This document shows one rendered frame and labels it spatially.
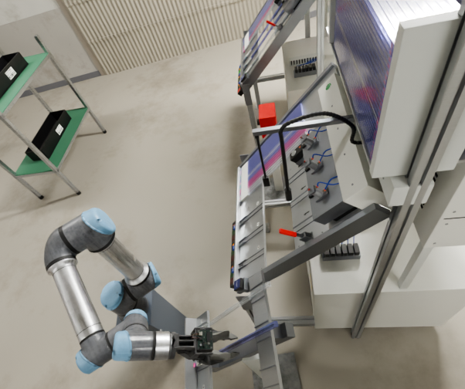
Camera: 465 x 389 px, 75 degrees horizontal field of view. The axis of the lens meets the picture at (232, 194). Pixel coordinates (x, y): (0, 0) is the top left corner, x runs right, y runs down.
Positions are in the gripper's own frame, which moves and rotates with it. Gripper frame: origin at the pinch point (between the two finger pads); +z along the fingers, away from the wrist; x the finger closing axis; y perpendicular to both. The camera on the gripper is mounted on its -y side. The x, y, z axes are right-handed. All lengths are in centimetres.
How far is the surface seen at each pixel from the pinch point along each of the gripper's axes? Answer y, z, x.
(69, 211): -160, -93, 154
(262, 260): -0.2, 14.7, 30.6
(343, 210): 43, 21, 24
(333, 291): -7, 49, 22
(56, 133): -125, -116, 217
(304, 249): 24.3, 18.0, 22.1
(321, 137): 46, 20, 52
